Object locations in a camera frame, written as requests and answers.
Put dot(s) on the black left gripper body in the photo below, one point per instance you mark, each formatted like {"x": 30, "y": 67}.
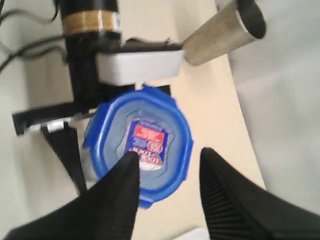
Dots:
{"x": 88, "y": 91}

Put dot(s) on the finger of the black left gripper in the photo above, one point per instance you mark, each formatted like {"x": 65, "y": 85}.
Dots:
{"x": 64, "y": 143}

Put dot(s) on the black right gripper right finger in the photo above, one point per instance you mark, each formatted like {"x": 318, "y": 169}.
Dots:
{"x": 235, "y": 208}

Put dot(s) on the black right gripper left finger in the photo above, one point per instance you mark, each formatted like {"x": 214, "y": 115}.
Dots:
{"x": 107, "y": 211}

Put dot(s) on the clear plastic container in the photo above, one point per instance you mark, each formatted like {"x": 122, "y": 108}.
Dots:
{"x": 86, "y": 151}

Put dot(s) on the blue plastic lid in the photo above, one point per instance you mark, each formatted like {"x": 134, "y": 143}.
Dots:
{"x": 148, "y": 122}

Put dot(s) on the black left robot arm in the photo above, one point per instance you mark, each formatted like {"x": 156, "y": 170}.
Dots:
{"x": 89, "y": 29}

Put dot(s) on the white rectangular tray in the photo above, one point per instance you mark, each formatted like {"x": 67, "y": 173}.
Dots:
{"x": 194, "y": 234}

